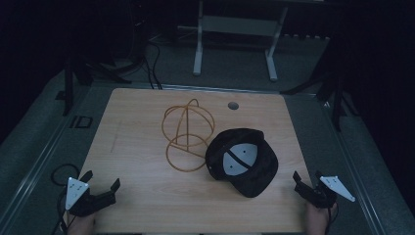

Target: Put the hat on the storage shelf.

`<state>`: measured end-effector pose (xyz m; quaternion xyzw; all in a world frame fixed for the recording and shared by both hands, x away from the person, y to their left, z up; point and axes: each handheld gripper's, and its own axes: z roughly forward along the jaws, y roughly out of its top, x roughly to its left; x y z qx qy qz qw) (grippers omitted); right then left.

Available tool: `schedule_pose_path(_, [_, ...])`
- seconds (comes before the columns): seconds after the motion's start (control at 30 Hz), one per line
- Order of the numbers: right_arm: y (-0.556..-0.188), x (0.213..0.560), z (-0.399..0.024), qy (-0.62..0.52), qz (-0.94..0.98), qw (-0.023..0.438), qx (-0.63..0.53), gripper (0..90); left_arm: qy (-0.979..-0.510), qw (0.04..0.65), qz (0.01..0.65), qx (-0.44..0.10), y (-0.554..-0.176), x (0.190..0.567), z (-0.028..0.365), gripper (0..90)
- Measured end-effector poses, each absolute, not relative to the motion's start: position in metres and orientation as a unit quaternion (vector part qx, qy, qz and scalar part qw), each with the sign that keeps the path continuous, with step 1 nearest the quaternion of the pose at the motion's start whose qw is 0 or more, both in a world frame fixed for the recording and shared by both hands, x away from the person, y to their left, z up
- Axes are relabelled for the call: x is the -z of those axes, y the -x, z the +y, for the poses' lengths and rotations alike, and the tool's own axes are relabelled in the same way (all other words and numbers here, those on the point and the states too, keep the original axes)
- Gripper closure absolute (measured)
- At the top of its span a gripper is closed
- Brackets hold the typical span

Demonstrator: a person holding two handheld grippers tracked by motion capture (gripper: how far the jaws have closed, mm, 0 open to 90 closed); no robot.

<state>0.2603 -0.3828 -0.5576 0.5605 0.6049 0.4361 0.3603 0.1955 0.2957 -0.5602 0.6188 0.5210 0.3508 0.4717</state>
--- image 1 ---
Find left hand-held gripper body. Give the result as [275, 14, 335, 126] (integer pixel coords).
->
[65, 176, 117, 218]

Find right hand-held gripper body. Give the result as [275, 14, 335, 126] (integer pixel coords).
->
[294, 175, 357, 210]

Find black cap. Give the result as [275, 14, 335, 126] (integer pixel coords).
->
[205, 127, 280, 199]

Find orange wire hat stand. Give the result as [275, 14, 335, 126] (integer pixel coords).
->
[161, 98, 216, 173]

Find person's right hand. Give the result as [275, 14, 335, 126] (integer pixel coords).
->
[304, 202, 339, 235]

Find person's left hand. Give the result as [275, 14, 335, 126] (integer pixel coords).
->
[66, 211, 98, 235]

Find black floor socket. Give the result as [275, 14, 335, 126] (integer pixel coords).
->
[69, 115, 94, 129]

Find black tripod stand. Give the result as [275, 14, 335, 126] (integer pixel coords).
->
[54, 53, 133, 118]
[279, 37, 361, 133]

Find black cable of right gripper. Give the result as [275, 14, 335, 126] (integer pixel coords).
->
[326, 203, 340, 235]

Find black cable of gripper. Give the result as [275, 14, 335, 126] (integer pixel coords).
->
[50, 163, 81, 235]
[326, 203, 340, 235]

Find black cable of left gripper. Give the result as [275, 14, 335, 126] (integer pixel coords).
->
[50, 163, 81, 235]

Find black floor cables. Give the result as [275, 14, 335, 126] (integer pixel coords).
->
[130, 19, 163, 91]

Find white metal desk frame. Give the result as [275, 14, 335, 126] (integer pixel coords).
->
[177, 0, 327, 83]

